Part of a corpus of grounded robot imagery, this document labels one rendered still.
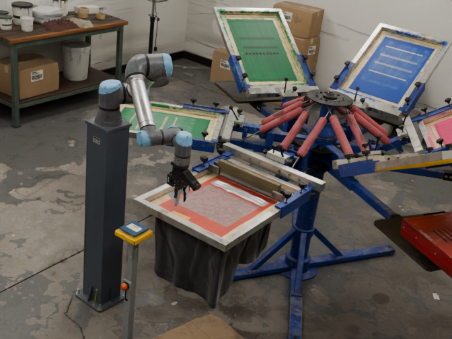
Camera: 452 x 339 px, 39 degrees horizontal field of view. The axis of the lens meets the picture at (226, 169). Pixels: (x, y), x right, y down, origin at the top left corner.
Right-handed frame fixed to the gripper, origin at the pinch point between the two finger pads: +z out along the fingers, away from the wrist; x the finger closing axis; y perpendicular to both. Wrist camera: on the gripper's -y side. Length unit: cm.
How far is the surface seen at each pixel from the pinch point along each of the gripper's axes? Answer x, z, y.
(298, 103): -137, -13, 18
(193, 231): 2.1, 10.3, -10.6
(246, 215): -33.1, 12.7, -17.5
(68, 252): -40, 109, 123
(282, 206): -48, 8, -29
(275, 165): -80, 4, -4
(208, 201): -29.7, 12.8, 5.0
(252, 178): -56, 5, -4
